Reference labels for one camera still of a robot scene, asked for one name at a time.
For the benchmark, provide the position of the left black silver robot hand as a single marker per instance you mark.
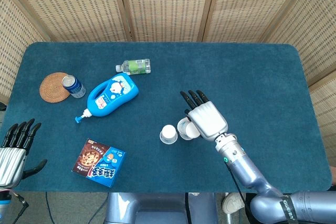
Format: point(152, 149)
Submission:
point(10, 166)

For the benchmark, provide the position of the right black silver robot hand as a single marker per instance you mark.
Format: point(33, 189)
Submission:
point(207, 119)

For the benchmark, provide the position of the white cup blue flower print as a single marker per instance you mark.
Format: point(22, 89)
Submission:
point(192, 131)
point(168, 132)

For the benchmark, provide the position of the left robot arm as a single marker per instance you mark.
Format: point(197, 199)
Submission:
point(4, 205)

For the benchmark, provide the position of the blue felt table cover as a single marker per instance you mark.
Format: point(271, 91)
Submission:
point(262, 82)

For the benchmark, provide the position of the round woven rattan coaster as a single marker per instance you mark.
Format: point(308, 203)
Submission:
point(51, 89)

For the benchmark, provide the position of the white shoe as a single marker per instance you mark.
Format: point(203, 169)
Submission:
point(232, 203)

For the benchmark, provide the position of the blue brown cookie box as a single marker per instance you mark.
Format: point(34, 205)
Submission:
point(98, 163)

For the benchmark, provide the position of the clear green label water bottle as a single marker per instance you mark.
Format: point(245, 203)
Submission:
point(135, 66)

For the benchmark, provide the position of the blue pump lotion bottle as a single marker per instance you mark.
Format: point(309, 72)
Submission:
point(113, 95)

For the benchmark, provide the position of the blue drink can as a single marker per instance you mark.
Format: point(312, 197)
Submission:
point(74, 87)

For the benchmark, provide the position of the blue grey robot torso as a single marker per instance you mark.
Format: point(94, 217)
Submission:
point(157, 208)

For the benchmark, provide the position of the woven bamboo screen panel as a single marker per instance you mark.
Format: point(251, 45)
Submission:
point(15, 37)
point(168, 3)
point(315, 37)
point(252, 6)
point(328, 108)
point(73, 3)

